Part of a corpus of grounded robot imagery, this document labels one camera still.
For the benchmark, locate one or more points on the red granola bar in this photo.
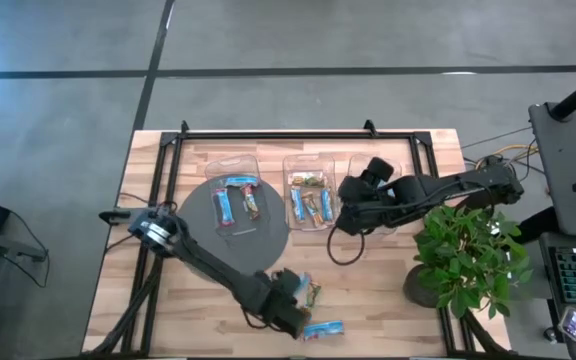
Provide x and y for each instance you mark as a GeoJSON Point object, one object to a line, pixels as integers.
{"type": "Point", "coordinates": [251, 202]}

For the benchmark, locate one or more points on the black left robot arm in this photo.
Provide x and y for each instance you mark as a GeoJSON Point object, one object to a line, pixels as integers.
{"type": "Point", "coordinates": [208, 265]}

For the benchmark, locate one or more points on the blue granola bar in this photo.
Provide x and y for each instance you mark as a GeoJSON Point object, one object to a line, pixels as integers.
{"type": "Point", "coordinates": [305, 285]}
{"type": "Point", "coordinates": [223, 207]}
{"type": "Point", "coordinates": [324, 330]}
{"type": "Point", "coordinates": [298, 205]}
{"type": "Point", "coordinates": [242, 181]}
{"type": "Point", "coordinates": [327, 205]}

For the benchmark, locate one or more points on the black caster wheel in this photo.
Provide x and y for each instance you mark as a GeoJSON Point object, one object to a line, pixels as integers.
{"type": "Point", "coordinates": [550, 335]}

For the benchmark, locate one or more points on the green granola bar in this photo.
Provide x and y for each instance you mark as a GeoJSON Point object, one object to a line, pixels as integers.
{"type": "Point", "coordinates": [314, 295]}
{"type": "Point", "coordinates": [308, 181]}

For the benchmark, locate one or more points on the grey round mat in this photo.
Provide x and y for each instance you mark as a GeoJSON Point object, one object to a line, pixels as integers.
{"type": "Point", "coordinates": [268, 240]}

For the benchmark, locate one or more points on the green potted plant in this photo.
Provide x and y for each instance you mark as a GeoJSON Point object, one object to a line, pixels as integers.
{"type": "Point", "coordinates": [468, 260]}

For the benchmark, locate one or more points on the grey equipment cart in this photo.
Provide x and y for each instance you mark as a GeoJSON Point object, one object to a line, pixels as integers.
{"type": "Point", "coordinates": [568, 140]}

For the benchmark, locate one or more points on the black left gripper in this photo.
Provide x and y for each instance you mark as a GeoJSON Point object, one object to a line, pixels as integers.
{"type": "Point", "coordinates": [283, 305]}

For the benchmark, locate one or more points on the black frame bracket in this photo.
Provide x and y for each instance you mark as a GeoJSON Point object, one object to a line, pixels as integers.
{"type": "Point", "coordinates": [185, 127]}
{"type": "Point", "coordinates": [370, 127]}

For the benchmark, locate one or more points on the black aluminium rig frame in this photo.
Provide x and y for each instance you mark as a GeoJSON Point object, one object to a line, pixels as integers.
{"type": "Point", "coordinates": [293, 135]}

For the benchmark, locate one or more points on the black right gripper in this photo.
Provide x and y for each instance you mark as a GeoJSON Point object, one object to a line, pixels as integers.
{"type": "Point", "coordinates": [368, 205]}

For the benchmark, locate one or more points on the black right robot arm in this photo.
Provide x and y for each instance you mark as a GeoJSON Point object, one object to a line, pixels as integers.
{"type": "Point", "coordinates": [458, 187]}

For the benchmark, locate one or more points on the clear plastic tray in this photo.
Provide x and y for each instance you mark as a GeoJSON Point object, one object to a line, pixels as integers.
{"type": "Point", "coordinates": [300, 162]}
{"type": "Point", "coordinates": [355, 165]}
{"type": "Point", "coordinates": [233, 162]}

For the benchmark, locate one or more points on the dark desk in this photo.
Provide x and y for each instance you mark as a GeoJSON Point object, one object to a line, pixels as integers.
{"type": "Point", "coordinates": [550, 310]}

